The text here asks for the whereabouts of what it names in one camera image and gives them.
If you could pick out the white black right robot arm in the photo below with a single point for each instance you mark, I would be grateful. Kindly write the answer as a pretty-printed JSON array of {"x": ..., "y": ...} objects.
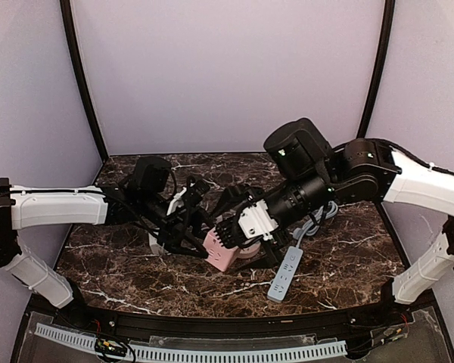
[{"x": 364, "y": 169}]

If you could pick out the pink cube socket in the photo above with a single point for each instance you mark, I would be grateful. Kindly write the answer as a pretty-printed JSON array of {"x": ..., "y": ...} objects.
[{"x": 219, "y": 256}]

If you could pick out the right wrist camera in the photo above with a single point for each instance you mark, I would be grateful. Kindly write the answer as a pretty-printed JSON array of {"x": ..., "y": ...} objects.
[{"x": 251, "y": 218}]

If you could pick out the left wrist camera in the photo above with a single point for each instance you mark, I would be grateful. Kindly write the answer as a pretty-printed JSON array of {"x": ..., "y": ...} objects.
[{"x": 192, "y": 194}]

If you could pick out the white cable duct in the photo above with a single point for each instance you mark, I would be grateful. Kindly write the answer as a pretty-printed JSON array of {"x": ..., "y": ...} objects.
[{"x": 170, "y": 349}]

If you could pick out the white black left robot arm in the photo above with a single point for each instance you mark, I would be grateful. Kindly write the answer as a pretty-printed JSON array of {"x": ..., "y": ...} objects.
[{"x": 137, "y": 198}]

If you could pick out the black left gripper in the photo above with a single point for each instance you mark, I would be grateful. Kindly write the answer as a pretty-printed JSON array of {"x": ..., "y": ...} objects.
[{"x": 174, "y": 230}]

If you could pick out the white cube socket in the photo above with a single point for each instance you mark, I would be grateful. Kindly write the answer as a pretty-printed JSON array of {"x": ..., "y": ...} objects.
[{"x": 156, "y": 249}]

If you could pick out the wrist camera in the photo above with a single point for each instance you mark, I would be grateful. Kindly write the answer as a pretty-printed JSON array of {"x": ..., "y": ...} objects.
[
  {"x": 251, "y": 218},
  {"x": 192, "y": 194}
]

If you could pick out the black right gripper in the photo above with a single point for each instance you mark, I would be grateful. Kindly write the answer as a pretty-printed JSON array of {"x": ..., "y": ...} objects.
[{"x": 273, "y": 246}]

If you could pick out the round pink power strip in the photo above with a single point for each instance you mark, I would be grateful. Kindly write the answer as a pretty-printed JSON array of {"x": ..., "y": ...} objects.
[{"x": 248, "y": 252}]

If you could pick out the blue power strip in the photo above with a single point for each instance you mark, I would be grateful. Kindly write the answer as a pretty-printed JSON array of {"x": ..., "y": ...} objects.
[{"x": 285, "y": 274}]

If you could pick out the black front rail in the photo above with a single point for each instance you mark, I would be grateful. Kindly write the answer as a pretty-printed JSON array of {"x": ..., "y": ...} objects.
[{"x": 344, "y": 323}]

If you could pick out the small circuit board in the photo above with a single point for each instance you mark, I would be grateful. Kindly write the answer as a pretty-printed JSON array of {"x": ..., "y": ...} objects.
[{"x": 110, "y": 348}]

